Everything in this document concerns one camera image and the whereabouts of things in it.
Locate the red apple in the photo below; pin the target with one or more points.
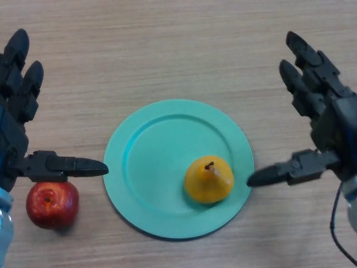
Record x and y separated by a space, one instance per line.
53 205

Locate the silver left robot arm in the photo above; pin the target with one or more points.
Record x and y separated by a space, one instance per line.
5 223

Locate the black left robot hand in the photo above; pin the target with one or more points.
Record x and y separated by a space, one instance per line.
14 134

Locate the yellow pear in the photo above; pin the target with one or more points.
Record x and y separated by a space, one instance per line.
209 181

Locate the green round plate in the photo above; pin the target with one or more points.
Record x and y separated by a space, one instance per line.
156 167

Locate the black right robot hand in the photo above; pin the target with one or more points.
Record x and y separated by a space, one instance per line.
337 125

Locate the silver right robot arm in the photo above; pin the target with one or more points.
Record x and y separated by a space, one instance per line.
352 201

